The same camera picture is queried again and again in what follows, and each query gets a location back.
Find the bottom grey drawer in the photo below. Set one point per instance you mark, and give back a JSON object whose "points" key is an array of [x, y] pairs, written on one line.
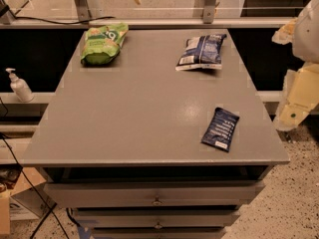
{"points": [[164, 233]]}

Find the white pump dispenser bottle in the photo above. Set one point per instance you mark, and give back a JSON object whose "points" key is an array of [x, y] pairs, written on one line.
{"points": [[19, 87]]}

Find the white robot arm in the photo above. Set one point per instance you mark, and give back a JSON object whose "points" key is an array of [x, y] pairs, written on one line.
{"points": [[303, 33]]}

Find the left metal bracket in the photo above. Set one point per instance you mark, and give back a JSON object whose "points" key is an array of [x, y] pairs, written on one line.
{"points": [[82, 10]]}

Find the grey drawer cabinet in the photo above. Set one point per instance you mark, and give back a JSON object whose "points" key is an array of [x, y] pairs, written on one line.
{"points": [[140, 120]]}

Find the top grey drawer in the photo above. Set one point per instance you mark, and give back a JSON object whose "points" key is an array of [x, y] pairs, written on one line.
{"points": [[157, 194]]}

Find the small dark blue snack packet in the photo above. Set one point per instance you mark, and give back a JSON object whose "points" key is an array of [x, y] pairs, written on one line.
{"points": [[220, 131]]}

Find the blue chip bag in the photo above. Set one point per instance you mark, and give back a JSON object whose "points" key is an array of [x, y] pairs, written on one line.
{"points": [[201, 53]]}

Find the middle grey drawer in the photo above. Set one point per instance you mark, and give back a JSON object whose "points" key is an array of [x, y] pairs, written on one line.
{"points": [[155, 218]]}

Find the right metal bracket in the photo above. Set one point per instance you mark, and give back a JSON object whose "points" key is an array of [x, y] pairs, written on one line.
{"points": [[208, 11]]}

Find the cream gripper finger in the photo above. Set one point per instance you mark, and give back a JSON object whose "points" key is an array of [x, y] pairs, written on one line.
{"points": [[300, 96]]}

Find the cardboard box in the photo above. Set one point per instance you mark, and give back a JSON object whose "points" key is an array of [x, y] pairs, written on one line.
{"points": [[22, 196]]}

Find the metal bracket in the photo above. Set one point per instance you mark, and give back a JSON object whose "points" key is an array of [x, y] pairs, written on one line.
{"points": [[208, 11], [82, 10]]}

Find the grey drawer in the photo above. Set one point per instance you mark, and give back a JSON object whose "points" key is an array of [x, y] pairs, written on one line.
{"points": [[164, 233], [157, 194], [155, 218]]}

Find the green rice chip bag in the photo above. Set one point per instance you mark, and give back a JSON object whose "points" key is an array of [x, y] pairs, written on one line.
{"points": [[103, 44]]}

